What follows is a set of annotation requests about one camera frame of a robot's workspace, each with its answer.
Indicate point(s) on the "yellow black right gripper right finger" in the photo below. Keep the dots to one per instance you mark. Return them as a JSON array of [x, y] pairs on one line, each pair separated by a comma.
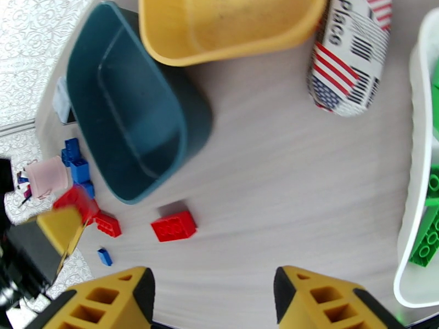
[[326, 304]]

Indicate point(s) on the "white plastic container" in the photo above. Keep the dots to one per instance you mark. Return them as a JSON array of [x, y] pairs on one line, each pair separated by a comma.
[[416, 132]]

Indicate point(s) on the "teal plastic container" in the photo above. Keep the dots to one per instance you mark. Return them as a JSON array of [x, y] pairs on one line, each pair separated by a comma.
[[137, 115]]

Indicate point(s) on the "yellow plastic container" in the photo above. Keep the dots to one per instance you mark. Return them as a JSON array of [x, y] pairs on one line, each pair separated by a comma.
[[223, 26]]

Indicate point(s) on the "long green lego brick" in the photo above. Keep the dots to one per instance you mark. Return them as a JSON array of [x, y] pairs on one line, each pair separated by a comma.
[[425, 239]]

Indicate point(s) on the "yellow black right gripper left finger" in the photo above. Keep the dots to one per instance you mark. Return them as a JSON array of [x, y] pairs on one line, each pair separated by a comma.
[[103, 304]]

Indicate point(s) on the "red lego brick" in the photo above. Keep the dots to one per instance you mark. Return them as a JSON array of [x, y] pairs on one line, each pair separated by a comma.
[[173, 227], [80, 201], [108, 225]]

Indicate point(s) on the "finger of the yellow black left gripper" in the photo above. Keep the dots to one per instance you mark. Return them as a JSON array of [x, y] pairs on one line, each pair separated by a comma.
[[60, 228], [72, 249]]

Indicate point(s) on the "pink pen cup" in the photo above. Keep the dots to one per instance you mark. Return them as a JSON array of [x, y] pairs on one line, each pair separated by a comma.
[[48, 177]]

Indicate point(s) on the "grey white small device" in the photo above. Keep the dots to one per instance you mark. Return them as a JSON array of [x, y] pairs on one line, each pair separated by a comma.
[[61, 102]]

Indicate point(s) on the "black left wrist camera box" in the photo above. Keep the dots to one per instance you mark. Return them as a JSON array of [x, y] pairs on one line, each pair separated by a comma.
[[5, 187]]

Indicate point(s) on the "small blue lego brick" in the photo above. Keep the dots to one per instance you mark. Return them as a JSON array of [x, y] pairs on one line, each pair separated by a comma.
[[104, 257]]

